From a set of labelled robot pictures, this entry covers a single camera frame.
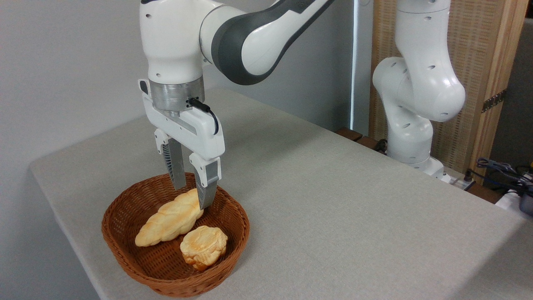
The wooden rattan screen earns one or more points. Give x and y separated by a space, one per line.
479 50

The black metal hinge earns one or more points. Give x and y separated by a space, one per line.
494 100

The dark brown wooden base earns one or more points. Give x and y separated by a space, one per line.
354 135

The long braided bread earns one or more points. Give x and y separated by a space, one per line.
170 223

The brown wicker basket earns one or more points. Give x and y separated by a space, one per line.
137 216

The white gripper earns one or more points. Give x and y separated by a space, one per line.
200 133

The round bread roll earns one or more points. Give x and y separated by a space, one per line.
204 248

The white vertical wall strip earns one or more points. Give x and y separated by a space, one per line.
354 62

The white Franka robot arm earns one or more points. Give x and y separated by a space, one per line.
420 83

